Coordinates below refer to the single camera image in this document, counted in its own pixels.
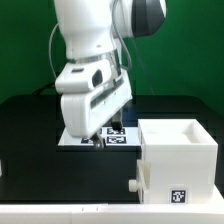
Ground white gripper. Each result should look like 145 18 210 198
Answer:
61 70 132 149

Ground white drawer cabinet frame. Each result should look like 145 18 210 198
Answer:
137 119 218 204

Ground white drawer with knob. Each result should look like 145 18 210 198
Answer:
128 160 151 204

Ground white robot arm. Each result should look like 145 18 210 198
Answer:
54 0 166 148

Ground white marker sheet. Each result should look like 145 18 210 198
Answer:
58 127 140 146

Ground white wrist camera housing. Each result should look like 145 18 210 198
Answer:
55 59 112 94

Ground black cables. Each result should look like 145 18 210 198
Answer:
31 83 58 97

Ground white L-shaped border wall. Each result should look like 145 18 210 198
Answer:
0 187 224 224

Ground grey cable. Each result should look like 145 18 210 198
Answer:
48 23 61 81

